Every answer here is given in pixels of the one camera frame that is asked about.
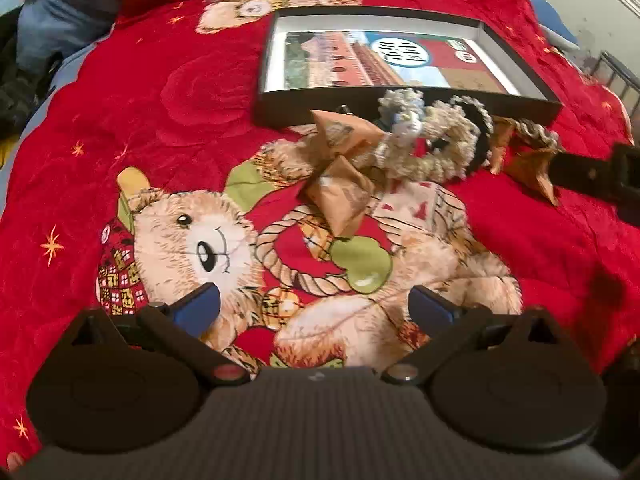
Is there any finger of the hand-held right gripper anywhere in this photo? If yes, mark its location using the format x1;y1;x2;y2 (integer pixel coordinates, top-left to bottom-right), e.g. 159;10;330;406
547;142;640;223

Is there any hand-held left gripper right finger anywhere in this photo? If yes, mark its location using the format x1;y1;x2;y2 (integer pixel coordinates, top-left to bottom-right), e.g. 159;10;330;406
382;285;556;386

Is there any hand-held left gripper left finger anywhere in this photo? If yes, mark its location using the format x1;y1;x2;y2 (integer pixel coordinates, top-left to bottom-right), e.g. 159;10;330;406
70;282;251;387

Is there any orange brown pyramid sachet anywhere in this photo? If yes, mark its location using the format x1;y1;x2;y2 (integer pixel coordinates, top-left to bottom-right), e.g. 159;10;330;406
505;145;559;207
487;115;519;176

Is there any brown crochet scrunchie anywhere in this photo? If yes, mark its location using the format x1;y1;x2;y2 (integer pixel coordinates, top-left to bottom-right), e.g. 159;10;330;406
517;117;562;152

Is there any black crochet scrunchie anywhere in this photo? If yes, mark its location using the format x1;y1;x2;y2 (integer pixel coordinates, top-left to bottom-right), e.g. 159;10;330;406
447;94;495;172

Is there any beige crochet scrunchie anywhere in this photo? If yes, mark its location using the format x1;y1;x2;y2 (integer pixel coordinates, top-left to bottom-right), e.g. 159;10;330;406
385;100;476;183

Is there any black shallow box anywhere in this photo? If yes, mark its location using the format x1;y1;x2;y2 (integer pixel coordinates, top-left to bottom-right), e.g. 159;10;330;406
252;6;563;128

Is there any black metal stool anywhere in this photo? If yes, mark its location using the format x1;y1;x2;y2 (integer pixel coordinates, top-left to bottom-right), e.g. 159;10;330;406
586;50;640;128

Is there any red bear printed blanket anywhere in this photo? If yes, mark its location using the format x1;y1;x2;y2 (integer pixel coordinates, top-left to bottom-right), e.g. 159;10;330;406
0;0;640;466

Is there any light blue bed sheet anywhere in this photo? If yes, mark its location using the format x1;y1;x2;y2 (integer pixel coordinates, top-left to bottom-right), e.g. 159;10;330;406
0;40;126;221

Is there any dark cloth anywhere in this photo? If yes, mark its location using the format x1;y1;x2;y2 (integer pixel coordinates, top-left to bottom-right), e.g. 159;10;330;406
0;10;53;133

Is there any blue plush duvet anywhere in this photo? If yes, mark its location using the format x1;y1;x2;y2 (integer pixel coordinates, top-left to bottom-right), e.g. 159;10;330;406
15;0;581;76

